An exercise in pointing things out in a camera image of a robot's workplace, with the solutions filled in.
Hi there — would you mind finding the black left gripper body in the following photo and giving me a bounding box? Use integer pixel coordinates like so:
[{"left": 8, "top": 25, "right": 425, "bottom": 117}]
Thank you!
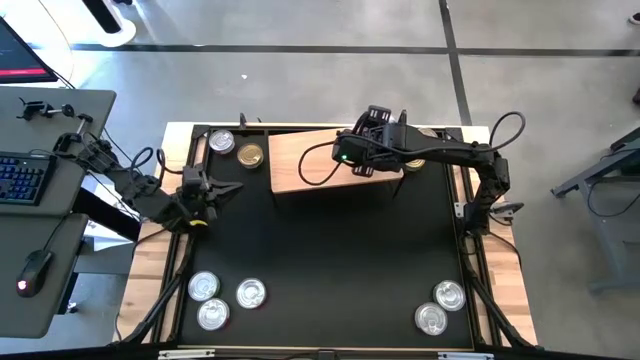
[{"left": 180, "top": 165, "right": 211, "bottom": 221}]

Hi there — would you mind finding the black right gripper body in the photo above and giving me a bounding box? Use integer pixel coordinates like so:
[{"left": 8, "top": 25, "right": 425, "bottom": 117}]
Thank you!
[{"left": 352, "top": 123, "right": 407, "bottom": 174}]

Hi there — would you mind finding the red label seafood can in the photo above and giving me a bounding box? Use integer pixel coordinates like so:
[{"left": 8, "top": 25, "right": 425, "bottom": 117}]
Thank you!
[
  {"left": 414, "top": 301, "right": 449, "bottom": 337},
  {"left": 196, "top": 297, "right": 232, "bottom": 332},
  {"left": 207, "top": 129, "right": 236, "bottom": 155},
  {"left": 235, "top": 277, "right": 268, "bottom": 310}
]

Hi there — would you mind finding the green label silver lid can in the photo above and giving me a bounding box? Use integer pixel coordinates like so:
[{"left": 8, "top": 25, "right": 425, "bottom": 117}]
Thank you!
[
  {"left": 432, "top": 279, "right": 467, "bottom": 313},
  {"left": 187, "top": 270, "right": 221, "bottom": 303}
]

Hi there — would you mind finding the wooden shelf with black legs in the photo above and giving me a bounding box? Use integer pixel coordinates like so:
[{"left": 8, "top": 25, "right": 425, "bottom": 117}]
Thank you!
[{"left": 267, "top": 127, "right": 406, "bottom": 211}]

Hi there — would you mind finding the black desk leg bar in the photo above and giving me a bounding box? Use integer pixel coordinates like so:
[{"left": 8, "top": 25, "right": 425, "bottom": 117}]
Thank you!
[{"left": 72, "top": 187, "right": 142, "bottom": 242}]

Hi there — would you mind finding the white paper sheet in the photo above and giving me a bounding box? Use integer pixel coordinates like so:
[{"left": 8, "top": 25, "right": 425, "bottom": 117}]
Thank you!
[{"left": 82, "top": 214, "right": 134, "bottom": 251}]

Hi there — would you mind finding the grey desk top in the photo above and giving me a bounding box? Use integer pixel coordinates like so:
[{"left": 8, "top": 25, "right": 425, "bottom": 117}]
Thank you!
[
  {"left": 0, "top": 213, "right": 90, "bottom": 340},
  {"left": 0, "top": 85, "right": 118, "bottom": 217}
]

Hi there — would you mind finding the black desk clamp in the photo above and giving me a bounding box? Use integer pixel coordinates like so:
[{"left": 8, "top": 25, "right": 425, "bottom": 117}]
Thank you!
[
  {"left": 73, "top": 113, "right": 95, "bottom": 137},
  {"left": 16, "top": 96, "right": 76, "bottom": 122}
]

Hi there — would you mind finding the black table mat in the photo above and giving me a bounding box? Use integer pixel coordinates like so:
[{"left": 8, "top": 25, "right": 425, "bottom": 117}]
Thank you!
[{"left": 179, "top": 127, "right": 475, "bottom": 349}]

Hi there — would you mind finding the black backlit keyboard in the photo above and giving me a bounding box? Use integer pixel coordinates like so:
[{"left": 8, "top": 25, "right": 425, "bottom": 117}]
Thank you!
[{"left": 0, "top": 152, "right": 58, "bottom": 207}]

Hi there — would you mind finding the white round stand base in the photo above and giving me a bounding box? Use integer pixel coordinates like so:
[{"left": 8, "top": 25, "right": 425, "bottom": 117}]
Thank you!
[{"left": 79, "top": 0, "right": 139, "bottom": 49}]

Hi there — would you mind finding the black computer mouse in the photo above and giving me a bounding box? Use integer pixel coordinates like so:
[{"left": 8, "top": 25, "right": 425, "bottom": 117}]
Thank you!
[{"left": 15, "top": 248, "right": 54, "bottom": 299}]

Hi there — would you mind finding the black stand pole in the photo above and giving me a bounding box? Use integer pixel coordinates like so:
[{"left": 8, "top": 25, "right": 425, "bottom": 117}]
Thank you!
[{"left": 82, "top": 0, "right": 123, "bottom": 35}]

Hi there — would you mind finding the black computer monitor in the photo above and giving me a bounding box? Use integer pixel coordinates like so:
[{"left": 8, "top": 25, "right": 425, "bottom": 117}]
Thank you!
[{"left": 0, "top": 14, "right": 59, "bottom": 84}]

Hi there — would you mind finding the grey metal table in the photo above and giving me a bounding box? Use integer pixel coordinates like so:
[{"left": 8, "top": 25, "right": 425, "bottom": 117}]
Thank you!
[{"left": 549, "top": 124, "right": 640, "bottom": 296}]

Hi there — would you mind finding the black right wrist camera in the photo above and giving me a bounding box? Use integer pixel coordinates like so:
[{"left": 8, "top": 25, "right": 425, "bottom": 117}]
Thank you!
[{"left": 331, "top": 128, "right": 356, "bottom": 167}]

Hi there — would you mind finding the black aluminium table frame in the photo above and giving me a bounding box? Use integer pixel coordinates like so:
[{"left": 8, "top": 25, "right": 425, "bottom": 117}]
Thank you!
[{"left": 112, "top": 108, "right": 540, "bottom": 351}]

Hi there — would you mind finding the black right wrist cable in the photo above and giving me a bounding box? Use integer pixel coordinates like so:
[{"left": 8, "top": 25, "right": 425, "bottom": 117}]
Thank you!
[{"left": 297, "top": 139, "right": 347, "bottom": 187}]

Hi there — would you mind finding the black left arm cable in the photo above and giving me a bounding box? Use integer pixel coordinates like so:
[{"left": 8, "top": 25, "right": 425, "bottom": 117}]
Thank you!
[{"left": 130, "top": 145, "right": 169, "bottom": 176}]

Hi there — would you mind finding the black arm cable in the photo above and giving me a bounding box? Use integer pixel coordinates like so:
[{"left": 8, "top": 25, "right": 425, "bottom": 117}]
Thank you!
[
  {"left": 130, "top": 145, "right": 169, "bottom": 176},
  {"left": 478, "top": 110, "right": 527, "bottom": 151}
]

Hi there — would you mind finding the black floor cable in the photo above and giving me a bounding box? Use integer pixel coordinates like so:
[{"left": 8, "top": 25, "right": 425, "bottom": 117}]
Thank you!
[{"left": 47, "top": 67, "right": 136, "bottom": 166}]

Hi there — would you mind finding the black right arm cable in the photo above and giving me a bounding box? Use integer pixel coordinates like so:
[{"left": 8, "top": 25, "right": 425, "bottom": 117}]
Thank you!
[{"left": 478, "top": 110, "right": 527, "bottom": 151}]

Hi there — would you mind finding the grey right base bracket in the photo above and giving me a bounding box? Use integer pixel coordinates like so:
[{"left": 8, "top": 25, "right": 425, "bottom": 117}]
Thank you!
[{"left": 492, "top": 201, "right": 525, "bottom": 220}]

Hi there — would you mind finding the silver frame bracket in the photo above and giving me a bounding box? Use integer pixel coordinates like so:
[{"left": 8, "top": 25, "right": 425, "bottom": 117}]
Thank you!
[
  {"left": 157, "top": 348, "right": 216, "bottom": 360},
  {"left": 437, "top": 351, "right": 495, "bottom": 360}
]

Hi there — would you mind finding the black cable under table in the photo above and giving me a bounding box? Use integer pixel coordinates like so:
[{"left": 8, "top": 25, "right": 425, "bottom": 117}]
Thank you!
[{"left": 585, "top": 179, "right": 640, "bottom": 219}]

